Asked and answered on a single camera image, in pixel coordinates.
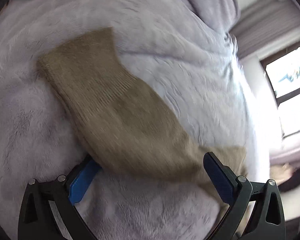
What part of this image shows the black hanging garment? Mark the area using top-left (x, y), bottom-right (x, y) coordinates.
top-left (280, 166), bottom-right (300, 193)

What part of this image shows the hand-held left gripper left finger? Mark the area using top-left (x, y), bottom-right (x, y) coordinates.
top-left (17, 155), bottom-right (103, 240)

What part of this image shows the tan knit sweater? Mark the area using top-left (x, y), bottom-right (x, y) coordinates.
top-left (37, 27), bottom-right (248, 230)

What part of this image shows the lilac curtain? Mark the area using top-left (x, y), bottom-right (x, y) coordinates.
top-left (269, 136), bottom-right (300, 166)
top-left (229, 0), bottom-right (300, 60)

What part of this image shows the lilac plush blanket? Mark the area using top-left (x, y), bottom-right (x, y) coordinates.
top-left (0, 0), bottom-right (265, 240)

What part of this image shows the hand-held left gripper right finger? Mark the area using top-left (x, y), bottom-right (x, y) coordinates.
top-left (203, 152), bottom-right (286, 240)

